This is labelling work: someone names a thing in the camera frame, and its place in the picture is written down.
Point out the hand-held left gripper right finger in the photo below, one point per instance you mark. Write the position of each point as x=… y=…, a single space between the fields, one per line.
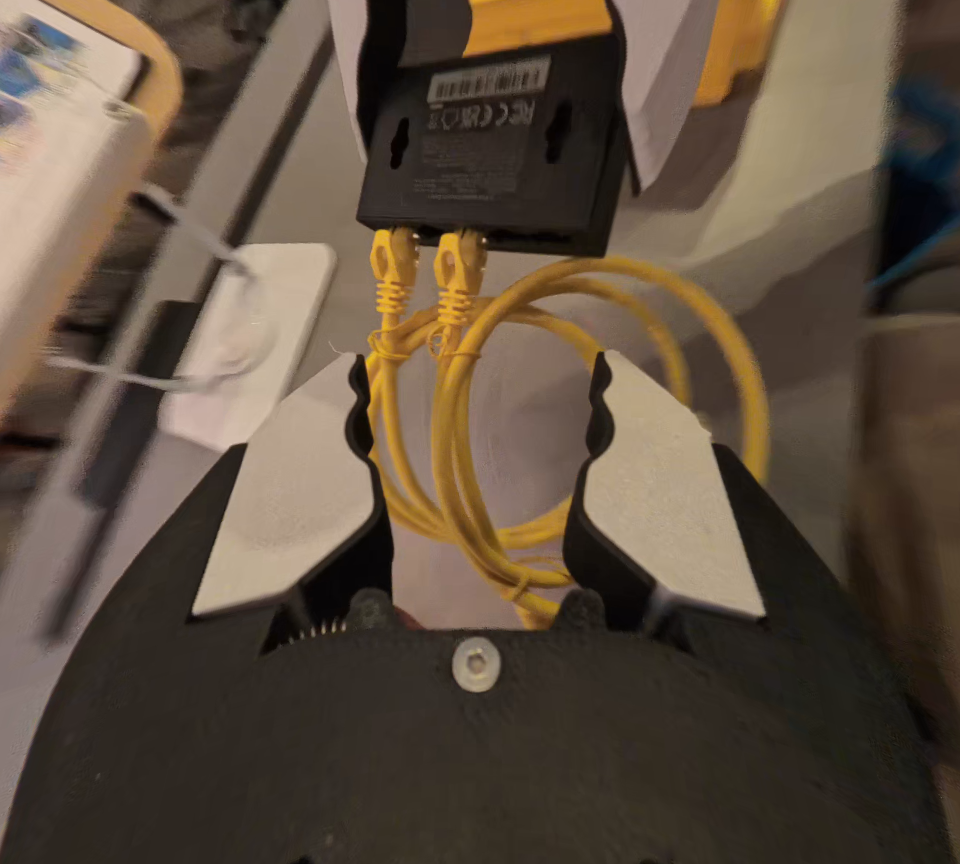
x=667 y=496

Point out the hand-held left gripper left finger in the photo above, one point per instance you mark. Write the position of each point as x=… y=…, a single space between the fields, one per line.
x=292 y=496

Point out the yellow plastic bin with divider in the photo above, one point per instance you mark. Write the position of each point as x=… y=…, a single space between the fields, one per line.
x=540 y=16

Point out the black network switch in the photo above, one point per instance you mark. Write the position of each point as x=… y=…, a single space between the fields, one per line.
x=487 y=151

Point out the clear round disc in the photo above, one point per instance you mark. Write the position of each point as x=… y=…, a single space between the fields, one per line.
x=240 y=346

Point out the instruction sign on stand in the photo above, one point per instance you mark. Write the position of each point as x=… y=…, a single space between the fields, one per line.
x=161 y=76

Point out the printed instruction sheet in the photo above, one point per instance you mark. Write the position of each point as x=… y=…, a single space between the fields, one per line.
x=60 y=189

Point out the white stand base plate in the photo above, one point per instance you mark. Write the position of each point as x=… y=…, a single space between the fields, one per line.
x=285 y=294

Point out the clear acrylic stand post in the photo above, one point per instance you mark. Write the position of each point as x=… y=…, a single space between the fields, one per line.
x=195 y=234

